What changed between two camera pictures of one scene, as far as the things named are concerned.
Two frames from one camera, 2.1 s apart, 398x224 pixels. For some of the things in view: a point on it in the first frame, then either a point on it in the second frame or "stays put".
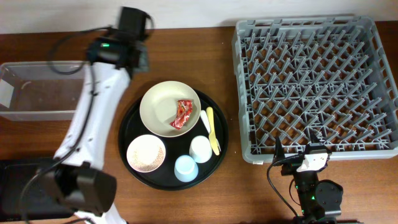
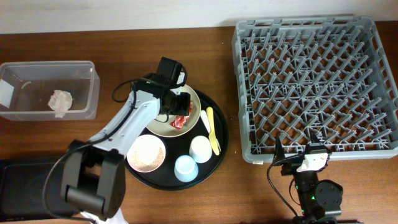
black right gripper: (290, 168) stays put
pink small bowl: (145, 154) stays put
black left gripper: (137, 62) → (181, 106)
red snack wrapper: (185, 109) stays put
